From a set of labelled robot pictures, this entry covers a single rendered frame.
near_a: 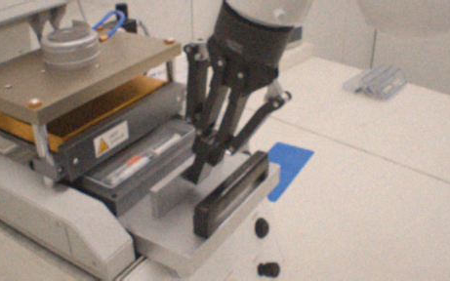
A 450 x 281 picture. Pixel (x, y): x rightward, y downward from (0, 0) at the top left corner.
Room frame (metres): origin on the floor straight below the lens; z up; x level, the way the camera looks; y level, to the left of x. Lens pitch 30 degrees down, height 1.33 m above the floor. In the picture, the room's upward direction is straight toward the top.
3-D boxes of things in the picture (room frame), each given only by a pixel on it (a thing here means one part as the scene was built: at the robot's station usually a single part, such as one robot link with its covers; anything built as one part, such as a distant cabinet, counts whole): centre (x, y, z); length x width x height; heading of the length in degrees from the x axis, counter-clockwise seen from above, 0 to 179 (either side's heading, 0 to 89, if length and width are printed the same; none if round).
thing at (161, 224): (0.55, 0.10, 0.97); 0.30 x 0.22 x 0.08; 58
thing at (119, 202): (0.58, 0.15, 0.98); 0.20 x 0.17 x 0.03; 148
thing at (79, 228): (0.46, 0.22, 0.96); 0.25 x 0.05 x 0.07; 58
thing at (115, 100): (0.62, 0.21, 1.07); 0.22 x 0.17 x 0.10; 148
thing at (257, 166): (0.48, -0.01, 0.99); 0.15 x 0.02 x 0.04; 148
